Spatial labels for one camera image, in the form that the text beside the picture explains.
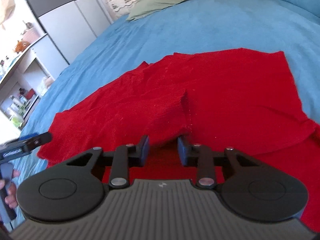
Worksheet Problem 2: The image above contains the red small garment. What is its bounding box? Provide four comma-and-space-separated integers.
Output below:
38, 48, 319, 231

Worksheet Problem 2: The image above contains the person's left hand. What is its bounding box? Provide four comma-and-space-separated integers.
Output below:
0, 179, 18, 209

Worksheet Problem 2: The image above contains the red box on shelf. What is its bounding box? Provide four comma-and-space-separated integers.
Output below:
25, 89, 36, 100

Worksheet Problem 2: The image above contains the white shelf unit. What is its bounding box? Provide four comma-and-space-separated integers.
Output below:
1, 34, 69, 119

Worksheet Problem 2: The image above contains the orange plush toy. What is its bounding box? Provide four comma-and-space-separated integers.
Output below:
14, 40, 30, 53

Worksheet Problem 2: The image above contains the pink basket on shelf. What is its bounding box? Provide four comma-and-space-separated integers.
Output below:
22, 27, 41, 44

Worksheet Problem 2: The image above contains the white grey wardrobe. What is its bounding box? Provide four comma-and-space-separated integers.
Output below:
27, 0, 111, 63

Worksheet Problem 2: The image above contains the blue bed sheet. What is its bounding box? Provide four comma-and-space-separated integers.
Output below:
22, 0, 319, 135

